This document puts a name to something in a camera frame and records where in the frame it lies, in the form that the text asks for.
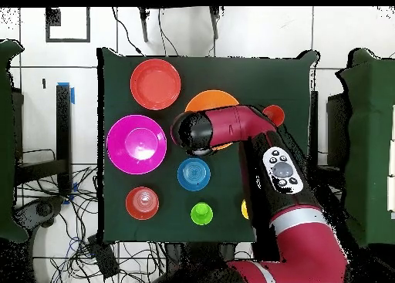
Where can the green cup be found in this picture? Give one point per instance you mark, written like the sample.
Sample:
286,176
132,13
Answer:
201,213

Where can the green cloth covered table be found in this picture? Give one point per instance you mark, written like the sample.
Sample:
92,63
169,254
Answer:
7,141
370,110

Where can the black square frame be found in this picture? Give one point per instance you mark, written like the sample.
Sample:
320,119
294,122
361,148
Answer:
53,17

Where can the large orange bowl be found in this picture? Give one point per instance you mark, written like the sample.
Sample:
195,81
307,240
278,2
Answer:
211,99

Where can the black round device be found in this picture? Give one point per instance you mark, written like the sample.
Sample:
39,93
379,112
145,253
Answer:
43,209

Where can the black upright bar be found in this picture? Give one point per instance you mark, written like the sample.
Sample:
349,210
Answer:
313,116

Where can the yellow cup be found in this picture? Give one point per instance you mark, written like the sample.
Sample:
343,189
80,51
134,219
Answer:
244,209

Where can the black stand leg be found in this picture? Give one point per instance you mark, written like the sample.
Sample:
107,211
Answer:
215,24
144,27

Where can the small red bowl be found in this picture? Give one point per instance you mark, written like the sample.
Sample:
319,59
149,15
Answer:
142,203

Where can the black post with blue tape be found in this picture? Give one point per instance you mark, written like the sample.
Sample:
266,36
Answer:
63,125

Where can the dark green table cloth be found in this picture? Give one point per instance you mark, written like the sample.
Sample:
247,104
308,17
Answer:
247,73

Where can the large pink bowl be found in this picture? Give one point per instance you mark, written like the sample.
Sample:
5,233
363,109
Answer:
136,144

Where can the black power strip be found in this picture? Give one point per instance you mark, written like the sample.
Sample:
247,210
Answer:
103,258

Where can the red cup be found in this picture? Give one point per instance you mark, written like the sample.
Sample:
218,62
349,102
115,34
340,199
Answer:
277,113

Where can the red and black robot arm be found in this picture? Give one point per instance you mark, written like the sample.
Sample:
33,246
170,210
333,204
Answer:
234,125

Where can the black table base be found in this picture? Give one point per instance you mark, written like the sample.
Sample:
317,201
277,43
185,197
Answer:
197,258

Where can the large red bowl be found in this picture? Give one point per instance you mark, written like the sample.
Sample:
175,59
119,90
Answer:
155,84

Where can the blue bowl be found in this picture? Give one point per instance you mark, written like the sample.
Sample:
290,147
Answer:
193,174

